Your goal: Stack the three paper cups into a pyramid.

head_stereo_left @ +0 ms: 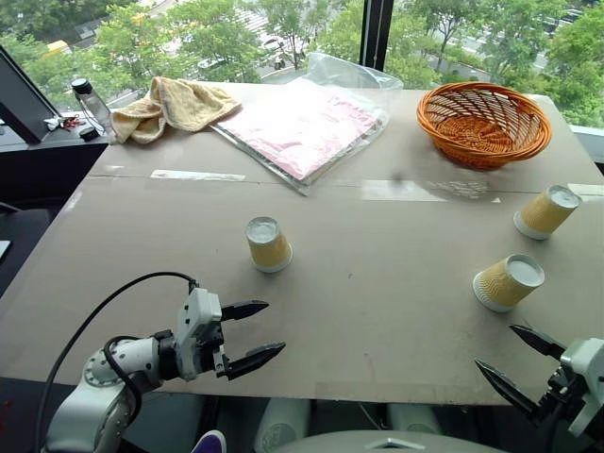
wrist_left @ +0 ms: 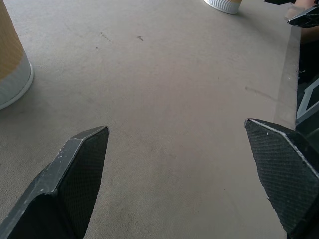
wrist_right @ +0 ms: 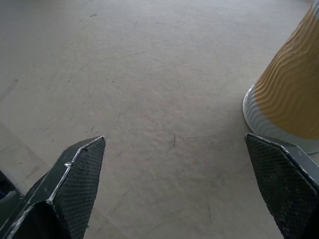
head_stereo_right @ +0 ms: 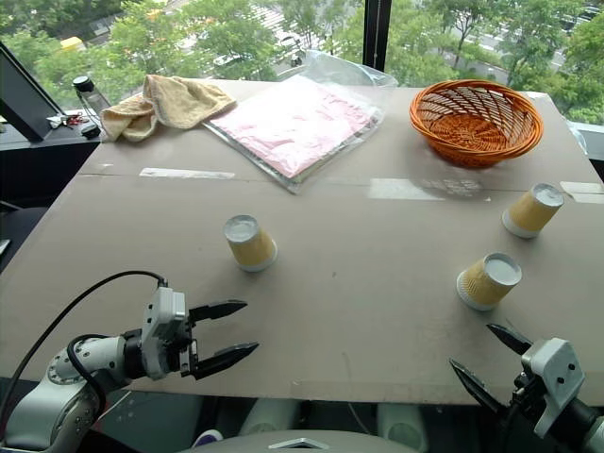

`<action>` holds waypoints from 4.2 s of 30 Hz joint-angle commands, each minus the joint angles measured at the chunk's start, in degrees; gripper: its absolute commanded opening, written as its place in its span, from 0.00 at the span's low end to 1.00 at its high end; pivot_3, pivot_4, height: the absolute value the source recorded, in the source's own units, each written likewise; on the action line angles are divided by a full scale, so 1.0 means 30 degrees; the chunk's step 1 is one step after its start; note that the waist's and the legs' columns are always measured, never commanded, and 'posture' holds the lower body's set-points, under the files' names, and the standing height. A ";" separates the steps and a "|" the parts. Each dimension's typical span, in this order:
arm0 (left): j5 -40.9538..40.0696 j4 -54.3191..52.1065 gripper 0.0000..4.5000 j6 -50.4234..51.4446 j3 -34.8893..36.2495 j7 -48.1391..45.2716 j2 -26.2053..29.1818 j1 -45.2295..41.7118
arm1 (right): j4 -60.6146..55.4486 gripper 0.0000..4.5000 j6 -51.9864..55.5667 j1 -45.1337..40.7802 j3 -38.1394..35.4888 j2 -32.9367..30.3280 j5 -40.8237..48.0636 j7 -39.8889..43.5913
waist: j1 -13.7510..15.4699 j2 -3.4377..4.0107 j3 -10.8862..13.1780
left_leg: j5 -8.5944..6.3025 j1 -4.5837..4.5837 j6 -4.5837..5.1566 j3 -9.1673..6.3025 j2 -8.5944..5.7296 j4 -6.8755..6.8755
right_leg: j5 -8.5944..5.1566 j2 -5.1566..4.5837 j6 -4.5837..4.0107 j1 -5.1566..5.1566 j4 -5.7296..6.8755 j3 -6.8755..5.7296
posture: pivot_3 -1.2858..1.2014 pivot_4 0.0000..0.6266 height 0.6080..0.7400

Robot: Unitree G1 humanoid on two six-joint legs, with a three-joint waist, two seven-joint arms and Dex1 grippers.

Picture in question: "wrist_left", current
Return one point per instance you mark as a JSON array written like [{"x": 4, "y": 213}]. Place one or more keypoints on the brown and white paper cup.
[
  {"x": 224, "y": 5},
  {"x": 10, "y": 62}
]

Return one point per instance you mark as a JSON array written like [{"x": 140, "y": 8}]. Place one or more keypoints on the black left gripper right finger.
[{"x": 284, "y": 174}]

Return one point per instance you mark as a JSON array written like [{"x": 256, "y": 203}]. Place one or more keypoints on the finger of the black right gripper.
[
  {"x": 305, "y": 17},
  {"x": 279, "y": 1}
]

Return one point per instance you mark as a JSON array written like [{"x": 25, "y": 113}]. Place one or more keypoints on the grey metal frame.
[{"x": 309, "y": 99}]

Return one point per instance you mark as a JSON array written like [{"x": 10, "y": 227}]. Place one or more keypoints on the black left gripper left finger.
[{"x": 62, "y": 189}]

